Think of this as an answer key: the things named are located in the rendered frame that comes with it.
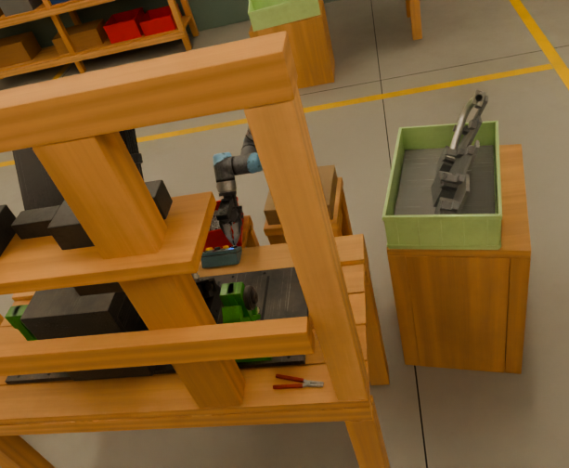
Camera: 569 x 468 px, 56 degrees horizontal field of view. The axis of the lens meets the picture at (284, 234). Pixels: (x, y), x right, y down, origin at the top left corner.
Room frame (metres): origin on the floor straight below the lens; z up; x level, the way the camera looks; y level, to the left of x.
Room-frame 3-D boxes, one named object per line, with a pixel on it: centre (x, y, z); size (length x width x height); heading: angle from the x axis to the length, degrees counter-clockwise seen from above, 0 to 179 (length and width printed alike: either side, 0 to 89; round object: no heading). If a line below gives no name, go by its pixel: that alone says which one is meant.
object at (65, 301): (1.29, 0.67, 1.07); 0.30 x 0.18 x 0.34; 73
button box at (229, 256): (1.63, 0.26, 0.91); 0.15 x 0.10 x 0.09; 73
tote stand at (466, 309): (1.69, -0.75, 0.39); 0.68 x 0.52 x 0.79; 153
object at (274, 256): (1.66, 0.45, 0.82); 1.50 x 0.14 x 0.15; 73
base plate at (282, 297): (1.39, 0.53, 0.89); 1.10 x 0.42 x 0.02; 73
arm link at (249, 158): (1.81, 0.04, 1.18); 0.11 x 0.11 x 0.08; 72
